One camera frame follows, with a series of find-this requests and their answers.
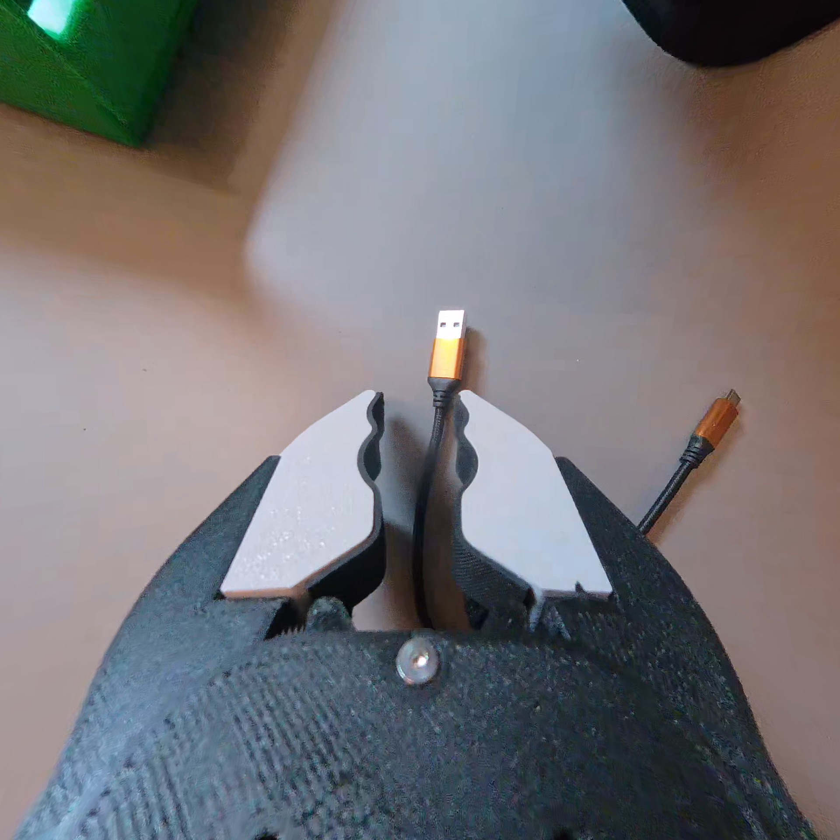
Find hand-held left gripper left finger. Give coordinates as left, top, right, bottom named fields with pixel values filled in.
left=218, top=389, right=388, bottom=616

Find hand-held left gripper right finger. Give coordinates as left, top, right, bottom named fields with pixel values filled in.
left=451, top=389, right=616, bottom=632

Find black usb cable orange plugs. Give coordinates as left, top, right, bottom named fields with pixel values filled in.
left=412, top=308, right=744, bottom=632

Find green plastic bin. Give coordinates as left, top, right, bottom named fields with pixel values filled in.
left=0, top=0, right=200, bottom=148

